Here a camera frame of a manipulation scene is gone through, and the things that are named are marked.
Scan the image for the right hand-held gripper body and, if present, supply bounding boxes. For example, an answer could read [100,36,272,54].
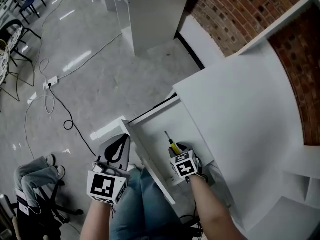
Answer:
[169,142,201,180]

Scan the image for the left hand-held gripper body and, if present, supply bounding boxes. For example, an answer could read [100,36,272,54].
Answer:
[86,133,132,206]

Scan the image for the yellow black handle screwdriver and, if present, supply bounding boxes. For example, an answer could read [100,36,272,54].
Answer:
[164,130,184,156]

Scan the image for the white drawer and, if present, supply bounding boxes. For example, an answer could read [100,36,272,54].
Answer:
[121,95,216,206]

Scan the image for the person's left forearm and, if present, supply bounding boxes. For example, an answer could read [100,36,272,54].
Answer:
[79,198,119,240]

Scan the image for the person's right forearm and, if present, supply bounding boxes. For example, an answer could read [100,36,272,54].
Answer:
[190,174,249,240]

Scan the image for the person's blue jeans legs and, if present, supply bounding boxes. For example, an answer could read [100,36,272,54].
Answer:
[109,167,184,240]

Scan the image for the black office chair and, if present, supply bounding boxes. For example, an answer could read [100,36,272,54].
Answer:
[0,180,85,240]

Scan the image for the white desk with shelves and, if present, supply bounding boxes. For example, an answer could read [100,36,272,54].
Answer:
[172,0,320,233]

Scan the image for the white power strip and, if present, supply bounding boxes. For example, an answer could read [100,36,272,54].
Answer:
[42,75,60,91]

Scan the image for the white cabinet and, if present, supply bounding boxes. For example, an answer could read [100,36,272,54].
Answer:
[103,0,205,57]

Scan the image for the bundle of black cables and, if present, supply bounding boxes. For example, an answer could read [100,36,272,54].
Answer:
[177,200,209,240]

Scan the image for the black power cable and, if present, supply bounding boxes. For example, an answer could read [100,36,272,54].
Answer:
[48,83,97,158]

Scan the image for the long white cable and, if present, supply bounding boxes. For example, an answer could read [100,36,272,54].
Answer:
[56,32,123,81]

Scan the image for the black wire frame chair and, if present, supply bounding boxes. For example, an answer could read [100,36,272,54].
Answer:
[0,18,43,103]

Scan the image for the thin white cable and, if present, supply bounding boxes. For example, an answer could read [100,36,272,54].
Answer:
[33,0,94,72]

